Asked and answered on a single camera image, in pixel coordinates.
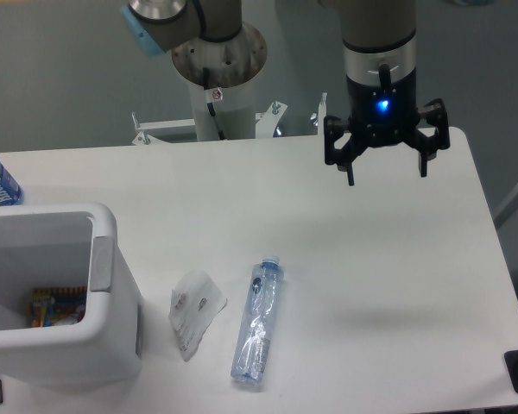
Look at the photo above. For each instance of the colourful snack wrapper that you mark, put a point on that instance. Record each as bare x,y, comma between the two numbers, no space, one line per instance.
58,306

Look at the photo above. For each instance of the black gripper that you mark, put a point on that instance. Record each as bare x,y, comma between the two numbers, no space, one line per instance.
379,119

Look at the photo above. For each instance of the white plastic wrapper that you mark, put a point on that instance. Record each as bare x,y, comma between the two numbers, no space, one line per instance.
196,300

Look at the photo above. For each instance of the white plastic trash can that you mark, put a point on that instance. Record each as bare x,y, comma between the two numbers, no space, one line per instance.
67,245

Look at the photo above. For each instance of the crushed clear plastic bottle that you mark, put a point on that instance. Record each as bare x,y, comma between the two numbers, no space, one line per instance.
258,321

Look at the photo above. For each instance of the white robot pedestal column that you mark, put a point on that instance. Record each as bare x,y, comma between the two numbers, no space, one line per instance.
224,95

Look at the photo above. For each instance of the white metal base frame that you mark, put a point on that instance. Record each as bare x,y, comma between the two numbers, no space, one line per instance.
223,126

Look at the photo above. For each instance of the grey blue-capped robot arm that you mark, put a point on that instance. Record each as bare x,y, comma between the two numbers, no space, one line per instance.
378,37

